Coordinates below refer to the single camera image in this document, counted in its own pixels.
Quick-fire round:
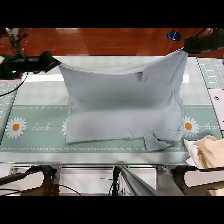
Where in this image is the light blue T-shirt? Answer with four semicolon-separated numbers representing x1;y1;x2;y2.
58;49;190;153

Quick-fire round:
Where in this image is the white garment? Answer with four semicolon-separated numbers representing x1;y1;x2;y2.
183;137;205;168

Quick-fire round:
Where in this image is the blue round object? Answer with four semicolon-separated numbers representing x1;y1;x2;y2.
167;30;182;42

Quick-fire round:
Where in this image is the cream garment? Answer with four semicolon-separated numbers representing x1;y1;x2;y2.
195;137;224;170

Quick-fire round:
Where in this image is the black cable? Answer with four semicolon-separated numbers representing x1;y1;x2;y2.
108;165;122;197
0;73;29;99
0;183;82;197

